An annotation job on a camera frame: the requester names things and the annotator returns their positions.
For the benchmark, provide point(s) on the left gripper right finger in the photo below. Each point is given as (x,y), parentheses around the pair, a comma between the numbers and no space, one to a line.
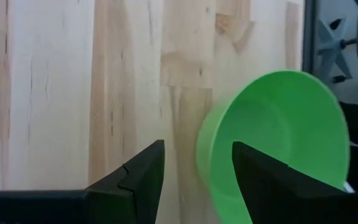
(291,199)

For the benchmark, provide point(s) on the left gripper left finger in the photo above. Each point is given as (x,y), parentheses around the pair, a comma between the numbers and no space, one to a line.
(73,208)

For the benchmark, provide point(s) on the green plastic bowl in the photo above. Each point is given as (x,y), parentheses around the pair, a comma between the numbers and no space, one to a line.
(275,124)

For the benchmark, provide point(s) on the office chair base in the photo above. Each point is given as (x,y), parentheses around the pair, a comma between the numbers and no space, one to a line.
(331,46)

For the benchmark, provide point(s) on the black aluminium rig frame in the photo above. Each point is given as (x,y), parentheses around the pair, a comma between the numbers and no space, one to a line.
(309,31)

